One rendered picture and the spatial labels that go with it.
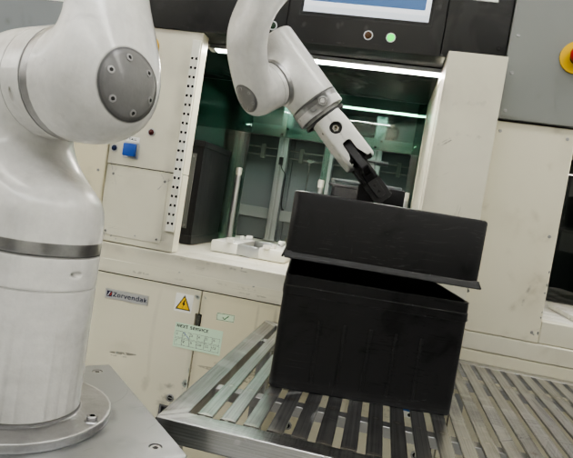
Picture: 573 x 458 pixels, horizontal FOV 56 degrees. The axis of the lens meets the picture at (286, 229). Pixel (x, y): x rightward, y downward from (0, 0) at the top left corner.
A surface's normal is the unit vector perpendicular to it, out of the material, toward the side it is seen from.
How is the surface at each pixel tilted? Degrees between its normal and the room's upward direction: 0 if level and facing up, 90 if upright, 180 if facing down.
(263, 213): 90
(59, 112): 131
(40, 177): 30
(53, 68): 94
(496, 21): 90
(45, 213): 81
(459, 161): 90
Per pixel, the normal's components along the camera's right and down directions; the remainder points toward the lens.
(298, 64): 0.34, -0.22
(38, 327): 0.47, 0.12
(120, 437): 0.16, -0.99
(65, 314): 0.78, 0.15
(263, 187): -0.18, 0.03
